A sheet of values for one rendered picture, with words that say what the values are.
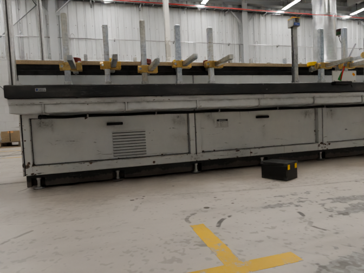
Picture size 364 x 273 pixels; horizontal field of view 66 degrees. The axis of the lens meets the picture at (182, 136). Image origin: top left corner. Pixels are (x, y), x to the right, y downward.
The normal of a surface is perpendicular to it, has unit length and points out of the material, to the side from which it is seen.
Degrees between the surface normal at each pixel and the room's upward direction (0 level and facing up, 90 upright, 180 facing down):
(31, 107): 90
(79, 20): 90
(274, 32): 90
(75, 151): 90
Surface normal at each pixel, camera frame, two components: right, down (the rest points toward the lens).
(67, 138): 0.30, 0.04
